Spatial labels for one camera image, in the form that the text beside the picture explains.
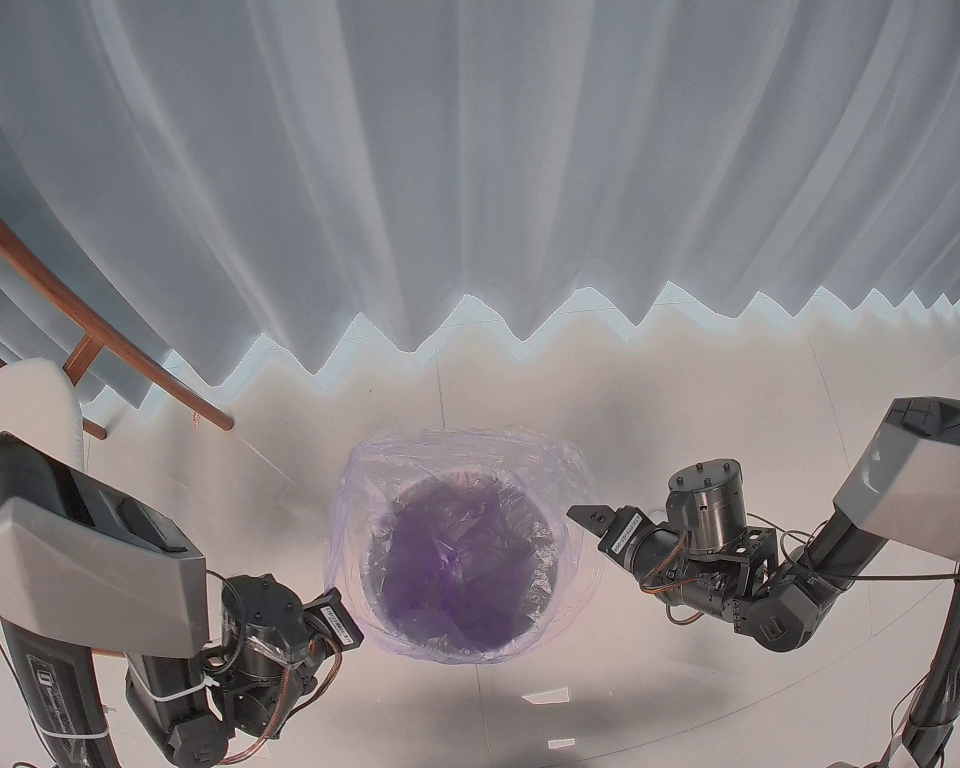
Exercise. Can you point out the purple plastic bag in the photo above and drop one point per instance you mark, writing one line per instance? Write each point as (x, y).
(457, 570)

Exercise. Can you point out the pale blue curtain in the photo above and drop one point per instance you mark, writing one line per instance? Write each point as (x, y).
(480, 150)

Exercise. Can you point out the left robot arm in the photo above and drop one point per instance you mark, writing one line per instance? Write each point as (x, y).
(90, 555)

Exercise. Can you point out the white trash bin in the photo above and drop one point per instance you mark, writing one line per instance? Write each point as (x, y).
(546, 517)

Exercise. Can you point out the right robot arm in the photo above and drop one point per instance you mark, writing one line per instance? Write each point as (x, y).
(892, 480)

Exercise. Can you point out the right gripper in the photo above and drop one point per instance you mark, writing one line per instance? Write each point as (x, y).
(645, 555)

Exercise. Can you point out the white padded wooden chair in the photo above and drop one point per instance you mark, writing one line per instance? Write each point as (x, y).
(37, 405)

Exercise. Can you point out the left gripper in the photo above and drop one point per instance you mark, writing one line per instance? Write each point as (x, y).
(336, 622)

